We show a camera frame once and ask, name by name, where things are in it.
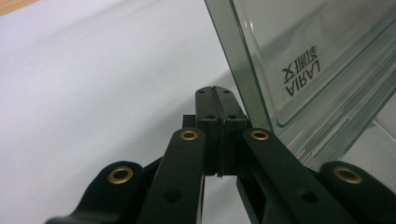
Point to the grey translucent compartment box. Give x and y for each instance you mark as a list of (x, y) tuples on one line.
[(311, 46)]

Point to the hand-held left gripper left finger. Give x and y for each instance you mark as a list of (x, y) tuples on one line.
[(208, 105)]

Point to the white table sheet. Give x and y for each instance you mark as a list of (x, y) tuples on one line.
[(93, 93)]

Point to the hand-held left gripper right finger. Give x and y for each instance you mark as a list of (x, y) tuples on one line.
[(232, 109)]

